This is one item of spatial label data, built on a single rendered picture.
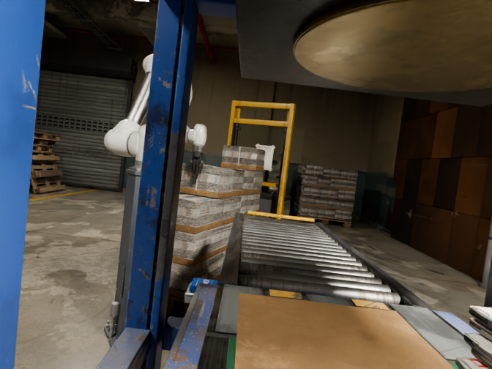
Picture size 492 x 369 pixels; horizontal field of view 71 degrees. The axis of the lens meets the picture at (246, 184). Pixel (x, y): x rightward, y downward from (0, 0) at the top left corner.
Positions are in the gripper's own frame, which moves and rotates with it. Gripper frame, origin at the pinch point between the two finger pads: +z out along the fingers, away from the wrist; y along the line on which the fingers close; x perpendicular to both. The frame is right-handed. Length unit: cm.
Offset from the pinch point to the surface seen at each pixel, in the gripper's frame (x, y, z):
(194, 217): 26.1, -16.7, 24.8
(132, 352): 179, -84, 27
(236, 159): -91, 3, -21
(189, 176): -2.8, 6.5, -0.8
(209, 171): -2.6, -9.9, -6.8
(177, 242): 26, -6, 44
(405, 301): 136, -138, 17
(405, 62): 179, -127, -32
